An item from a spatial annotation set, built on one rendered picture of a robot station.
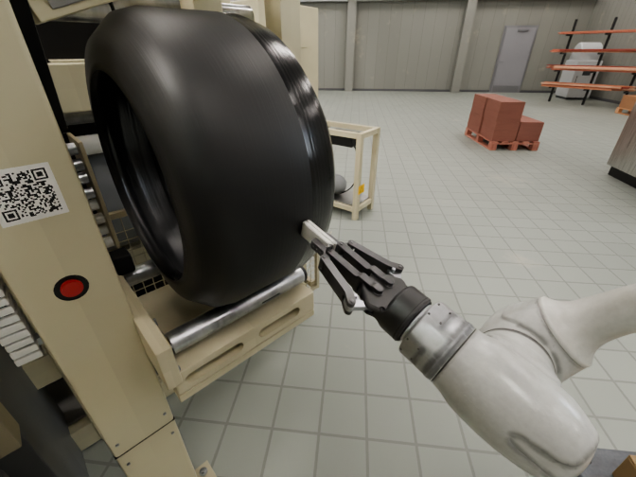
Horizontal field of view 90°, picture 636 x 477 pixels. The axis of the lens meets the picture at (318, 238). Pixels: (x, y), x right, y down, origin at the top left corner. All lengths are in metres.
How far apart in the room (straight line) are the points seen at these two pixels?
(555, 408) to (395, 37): 14.12
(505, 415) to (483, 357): 0.06
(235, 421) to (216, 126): 1.37
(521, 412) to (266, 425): 1.29
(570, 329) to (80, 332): 0.75
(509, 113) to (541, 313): 5.56
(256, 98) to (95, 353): 0.53
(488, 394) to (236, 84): 0.49
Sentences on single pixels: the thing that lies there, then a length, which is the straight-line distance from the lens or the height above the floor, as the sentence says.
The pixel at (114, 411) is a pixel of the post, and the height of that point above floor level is 0.76.
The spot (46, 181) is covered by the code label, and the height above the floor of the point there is 1.23.
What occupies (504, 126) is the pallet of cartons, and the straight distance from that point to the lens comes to 6.05.
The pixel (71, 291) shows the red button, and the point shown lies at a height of 1.06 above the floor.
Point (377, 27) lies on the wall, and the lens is 14.31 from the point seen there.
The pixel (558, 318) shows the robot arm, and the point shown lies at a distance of 0.55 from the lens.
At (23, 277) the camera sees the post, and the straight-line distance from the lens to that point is 0.63.
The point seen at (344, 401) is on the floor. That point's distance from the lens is 1.65.
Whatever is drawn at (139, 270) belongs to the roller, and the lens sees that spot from 0.91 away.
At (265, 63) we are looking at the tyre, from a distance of 0.55.
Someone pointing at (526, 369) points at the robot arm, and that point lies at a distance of 0.44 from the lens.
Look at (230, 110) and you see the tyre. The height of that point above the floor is 1.32.
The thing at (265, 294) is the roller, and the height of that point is 0.91.
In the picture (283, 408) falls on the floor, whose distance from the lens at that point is 1.64.
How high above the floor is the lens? 1.39
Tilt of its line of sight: 30 degrees down
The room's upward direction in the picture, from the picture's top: straight up
